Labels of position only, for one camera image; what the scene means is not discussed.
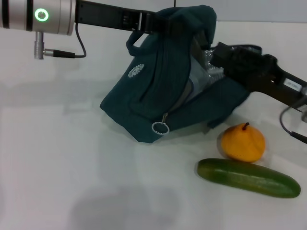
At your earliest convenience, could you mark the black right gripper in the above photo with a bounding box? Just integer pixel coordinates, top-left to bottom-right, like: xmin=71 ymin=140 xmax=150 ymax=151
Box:
xmin=210 ymin=42 xmax=307 ymax=108

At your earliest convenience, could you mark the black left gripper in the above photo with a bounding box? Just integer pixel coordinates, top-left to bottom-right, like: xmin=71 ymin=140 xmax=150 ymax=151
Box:
xmin=75 ymin=0 xmax=185 ymax=37

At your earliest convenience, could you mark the clear plastic container blue lid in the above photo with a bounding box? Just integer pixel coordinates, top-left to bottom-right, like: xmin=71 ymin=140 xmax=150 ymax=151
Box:
xmin=188 ymin=59 xmax=227 ymax=99

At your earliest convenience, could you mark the dark teal fabric bag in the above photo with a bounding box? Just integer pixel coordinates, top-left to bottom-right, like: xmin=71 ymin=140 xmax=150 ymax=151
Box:
xmin=100 ymin=5 xmax=263 ymax=144

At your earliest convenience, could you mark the orange yellow pear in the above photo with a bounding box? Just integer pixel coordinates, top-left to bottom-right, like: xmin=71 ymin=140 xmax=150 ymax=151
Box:
xmin=220 ymin=122 xmax=266 ymax=163

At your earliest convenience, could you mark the green cucumber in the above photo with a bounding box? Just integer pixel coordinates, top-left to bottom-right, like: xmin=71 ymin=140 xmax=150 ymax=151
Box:
xmin=197 ymin=158 xmax=302 ymax=199

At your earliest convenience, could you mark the silver zipper pull ring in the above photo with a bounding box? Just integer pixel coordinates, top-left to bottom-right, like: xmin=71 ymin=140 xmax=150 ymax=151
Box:
xmin=151 ymin=112 xmax=170 ymax=136

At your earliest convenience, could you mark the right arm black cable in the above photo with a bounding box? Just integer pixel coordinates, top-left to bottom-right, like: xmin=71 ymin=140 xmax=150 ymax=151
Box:
xmin=279 ymin=98 xmax=307 ymax=144

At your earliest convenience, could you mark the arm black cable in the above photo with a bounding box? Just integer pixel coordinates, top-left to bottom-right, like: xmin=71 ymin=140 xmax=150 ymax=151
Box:
xmin=279 ymin=98 xmax=307 ymax=144
xmin=43 ymin=23 xmax=87 ymax=59

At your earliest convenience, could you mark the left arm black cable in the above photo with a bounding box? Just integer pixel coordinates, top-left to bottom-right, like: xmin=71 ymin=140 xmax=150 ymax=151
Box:
xmin=43 ymin=23 xmax=87 ymax=59

